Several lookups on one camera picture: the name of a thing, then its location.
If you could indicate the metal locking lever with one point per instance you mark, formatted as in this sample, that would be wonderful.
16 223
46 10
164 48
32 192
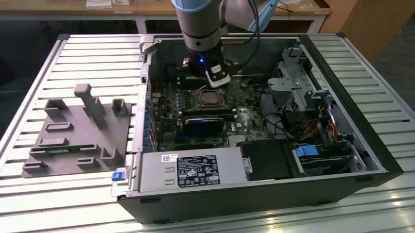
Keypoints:
200 88

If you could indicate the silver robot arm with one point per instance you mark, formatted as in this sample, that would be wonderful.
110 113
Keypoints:
198 24

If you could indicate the black RAM slot bank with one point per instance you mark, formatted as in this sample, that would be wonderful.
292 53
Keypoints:
207 113
191 83

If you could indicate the CPU socket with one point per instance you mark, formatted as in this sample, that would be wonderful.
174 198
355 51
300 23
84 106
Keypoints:
196 106

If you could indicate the coin cell battery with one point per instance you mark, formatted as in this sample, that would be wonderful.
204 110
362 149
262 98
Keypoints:
243 84

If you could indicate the silver metal drive cage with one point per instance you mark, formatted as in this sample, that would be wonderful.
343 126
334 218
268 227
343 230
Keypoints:
284 87

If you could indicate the green motherboard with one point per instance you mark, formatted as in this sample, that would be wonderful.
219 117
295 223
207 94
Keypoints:
250 116

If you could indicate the black graphics card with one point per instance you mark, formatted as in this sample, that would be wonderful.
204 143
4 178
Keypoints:
204 127

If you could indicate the white box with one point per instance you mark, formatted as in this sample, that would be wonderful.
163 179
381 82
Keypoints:
122 2
98 3

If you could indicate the silver chipset heatsink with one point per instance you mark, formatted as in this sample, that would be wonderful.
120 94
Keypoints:
235 140

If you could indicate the black optical drive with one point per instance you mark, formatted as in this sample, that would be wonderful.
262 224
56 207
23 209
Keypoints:
268 160

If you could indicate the wooden desk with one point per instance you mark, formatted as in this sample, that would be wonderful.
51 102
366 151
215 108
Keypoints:
64 11

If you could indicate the silver power supply unit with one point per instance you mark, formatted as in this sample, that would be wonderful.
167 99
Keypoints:
155 170

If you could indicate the grey parts rack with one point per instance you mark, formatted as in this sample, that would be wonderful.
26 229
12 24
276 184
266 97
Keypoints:
80 136

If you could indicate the blue disk carrier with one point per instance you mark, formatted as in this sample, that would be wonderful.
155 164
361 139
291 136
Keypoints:
307 151

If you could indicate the wooden cabinet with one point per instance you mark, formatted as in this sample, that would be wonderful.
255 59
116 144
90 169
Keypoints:
373 24

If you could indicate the blue case latch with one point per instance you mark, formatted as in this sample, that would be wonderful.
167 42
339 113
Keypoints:
118 176

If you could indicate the silver disk bay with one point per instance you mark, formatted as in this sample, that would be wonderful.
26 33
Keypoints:
355 155

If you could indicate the black open PC case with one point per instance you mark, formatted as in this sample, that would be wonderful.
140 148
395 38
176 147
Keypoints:
227 206

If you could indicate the small grey wrist camera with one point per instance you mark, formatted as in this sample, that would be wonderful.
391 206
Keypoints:
186 64

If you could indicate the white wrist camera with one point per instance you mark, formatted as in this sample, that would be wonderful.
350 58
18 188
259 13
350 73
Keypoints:
218 76

